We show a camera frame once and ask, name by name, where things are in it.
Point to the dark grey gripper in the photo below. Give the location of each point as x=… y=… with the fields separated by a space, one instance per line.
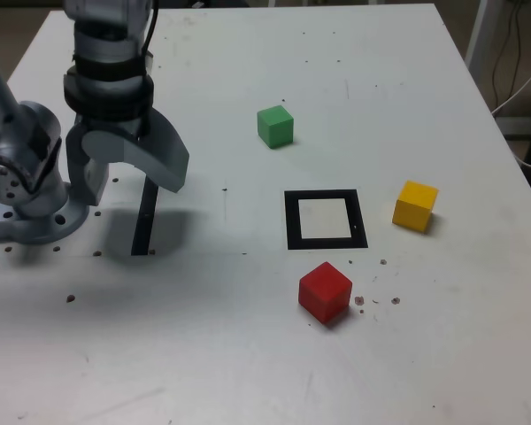
x=115 y=125

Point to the white metal post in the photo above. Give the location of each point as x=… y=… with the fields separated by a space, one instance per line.
x=477 y=40

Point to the red cube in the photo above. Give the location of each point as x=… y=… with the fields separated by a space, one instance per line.
x=323 y=292

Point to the green cube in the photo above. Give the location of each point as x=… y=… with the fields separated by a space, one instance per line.
x=274 y=126

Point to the yellow cube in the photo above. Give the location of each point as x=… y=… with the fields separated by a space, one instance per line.
x=416 y=206

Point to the black tape strip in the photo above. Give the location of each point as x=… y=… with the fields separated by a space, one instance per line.
x=142 y=221

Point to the black tape square outline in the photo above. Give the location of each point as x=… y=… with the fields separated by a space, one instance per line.
x=292 y=221

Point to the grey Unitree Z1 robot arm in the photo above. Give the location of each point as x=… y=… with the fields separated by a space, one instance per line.
x=26 y=208

